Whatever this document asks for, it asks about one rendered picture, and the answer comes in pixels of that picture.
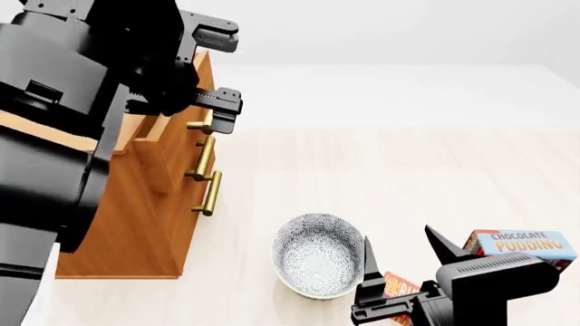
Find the blue white patterned bowl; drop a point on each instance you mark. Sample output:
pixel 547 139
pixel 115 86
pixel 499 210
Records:
pixel 317 258

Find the grey right gripper camera box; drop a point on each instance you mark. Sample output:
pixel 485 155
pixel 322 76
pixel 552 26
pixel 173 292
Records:
pixel 498 282

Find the brown wooden cabinet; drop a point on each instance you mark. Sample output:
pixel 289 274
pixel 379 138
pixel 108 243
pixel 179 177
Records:
pixel 145 231

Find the light wooden open drawer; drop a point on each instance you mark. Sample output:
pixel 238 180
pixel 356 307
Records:
pixel 154 153

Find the red yellow food box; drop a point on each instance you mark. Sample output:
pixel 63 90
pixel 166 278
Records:
pixel 399 287

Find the blue chocolate pudding box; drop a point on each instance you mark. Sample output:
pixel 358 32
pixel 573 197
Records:
pixel 525 244

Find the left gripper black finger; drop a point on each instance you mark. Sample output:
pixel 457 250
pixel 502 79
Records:
pixel 226 108

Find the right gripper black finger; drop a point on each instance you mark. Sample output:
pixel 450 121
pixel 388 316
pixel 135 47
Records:
pixel 372 275
pixel 444 249

